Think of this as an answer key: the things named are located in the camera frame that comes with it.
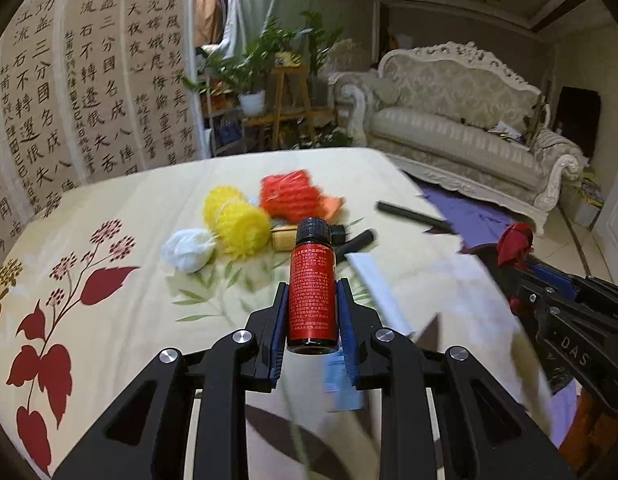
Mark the purple floor mat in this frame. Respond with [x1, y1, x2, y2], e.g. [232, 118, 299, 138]
[418, 182, 521, 252]

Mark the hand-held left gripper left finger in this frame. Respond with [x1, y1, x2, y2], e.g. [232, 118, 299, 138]
[54, 282, 291, 480]

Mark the metal shelf rack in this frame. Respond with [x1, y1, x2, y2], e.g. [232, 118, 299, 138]
[203, 104, 246, 157]

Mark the yellow label glass bottle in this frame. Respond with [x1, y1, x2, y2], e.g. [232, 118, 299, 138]
[270, 225, 300, 254]

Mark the grey green curtain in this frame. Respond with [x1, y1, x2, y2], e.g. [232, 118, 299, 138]
[221, 0, 316, 63]

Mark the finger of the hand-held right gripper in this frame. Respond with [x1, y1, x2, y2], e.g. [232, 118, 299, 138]
[526, 257, 597, 297]
[506, 269, 546, 322]

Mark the red cloth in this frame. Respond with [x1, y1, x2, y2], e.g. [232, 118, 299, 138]
[496, 223, 536, 267]

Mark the wooden plant stand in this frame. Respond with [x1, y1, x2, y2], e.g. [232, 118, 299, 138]
[244, 64, 336, 152]

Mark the green potted plant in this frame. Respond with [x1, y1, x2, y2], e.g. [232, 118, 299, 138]
[184, 12, 335, 98]

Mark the black tube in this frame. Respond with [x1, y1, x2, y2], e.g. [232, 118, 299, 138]
[336, 229, 378, 264]

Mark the ornate white sofa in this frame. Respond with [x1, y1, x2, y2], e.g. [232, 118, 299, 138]
[333, 41, 586, 235]

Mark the red foam fruit net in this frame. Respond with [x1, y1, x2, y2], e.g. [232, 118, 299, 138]
[259, 170, 326, 224]

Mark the black stick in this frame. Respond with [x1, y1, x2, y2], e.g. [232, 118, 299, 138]
[376, 200, 448, 226]

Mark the orange wrapper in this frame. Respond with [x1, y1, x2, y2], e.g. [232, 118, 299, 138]
[316, 195, 346, 221]

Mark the calligraphy wall scroll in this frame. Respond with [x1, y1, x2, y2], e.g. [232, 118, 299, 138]
[0, 125, 26, 272]
[123, 0, 198, 172]
[63, 0, 140, 185]
[0, 0, 78, 222]

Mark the red label glass bottle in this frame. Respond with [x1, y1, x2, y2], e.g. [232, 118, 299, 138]
[286, 218, 338, 353]

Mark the white foam fruit net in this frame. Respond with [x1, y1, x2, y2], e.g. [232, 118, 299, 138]
[161, 228, 218, 274]

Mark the yellow foam fruit net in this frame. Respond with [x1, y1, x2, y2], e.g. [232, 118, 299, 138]
[204, 186, 246, 232]
[214, 202, 271, 261]

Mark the orange brown object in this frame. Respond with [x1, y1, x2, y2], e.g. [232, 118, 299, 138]
[572, 390, 618, 480]

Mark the white plant pot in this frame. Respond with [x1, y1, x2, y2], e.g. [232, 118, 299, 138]
[238, 90, 267, 116]

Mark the grey throw blanket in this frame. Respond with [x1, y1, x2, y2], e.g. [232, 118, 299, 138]
[533, 129, 581, 162]

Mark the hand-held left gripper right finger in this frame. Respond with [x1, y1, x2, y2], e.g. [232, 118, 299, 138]
[337, 279, 576, 480]

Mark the floral printed sheet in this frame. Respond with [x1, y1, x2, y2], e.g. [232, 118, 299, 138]
[0, 146, 555, 480]

